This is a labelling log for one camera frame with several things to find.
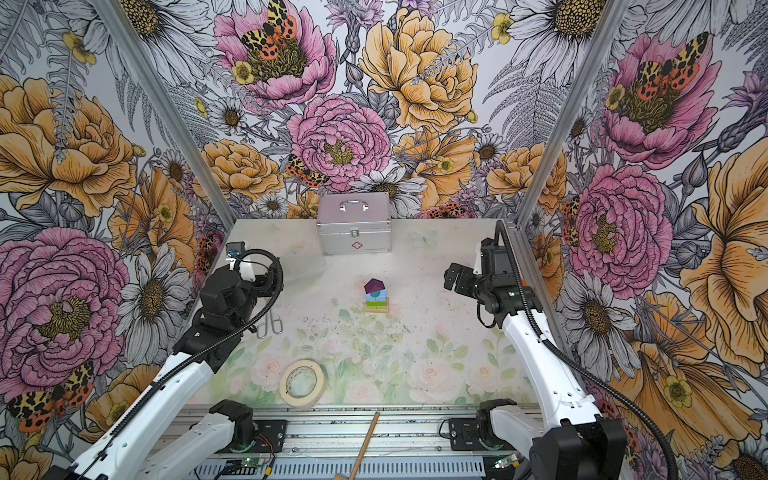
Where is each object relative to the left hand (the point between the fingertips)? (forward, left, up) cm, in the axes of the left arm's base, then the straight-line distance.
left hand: (259, 269), depth 76 cm
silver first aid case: (+28, -21, -11) cm, 37 cm away
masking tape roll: (-25, -11, -23) cm, 36 cm away
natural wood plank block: (+1, -28, -24) cm, 37 cm away
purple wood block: (+2, -28, -11) cm, 30 cm away
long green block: (+2, -29, -22) cm, 36 cm away
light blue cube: (+2, -30, -17) cm, 34 cm away
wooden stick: (-33, -27, -25) cm, 49 cm away
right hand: (-2, -51, -5) cm, 52 cm away
